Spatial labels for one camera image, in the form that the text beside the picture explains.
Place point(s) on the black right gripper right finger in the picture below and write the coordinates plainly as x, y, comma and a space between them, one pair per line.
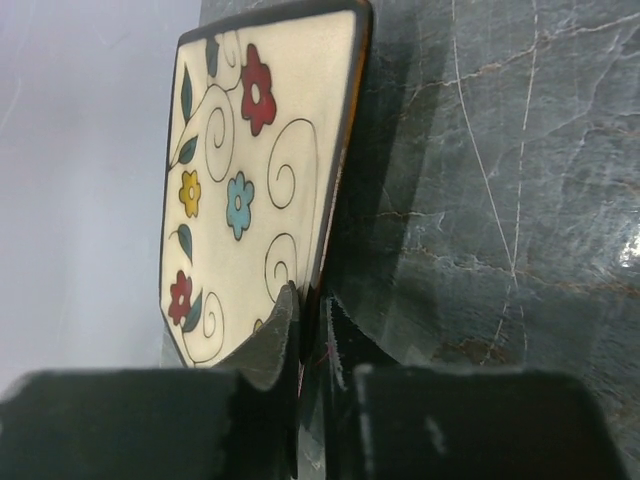
385, 420

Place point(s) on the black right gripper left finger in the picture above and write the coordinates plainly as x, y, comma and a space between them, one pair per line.
237, 420

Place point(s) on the square floral plate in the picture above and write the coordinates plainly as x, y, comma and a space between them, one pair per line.
261, 113

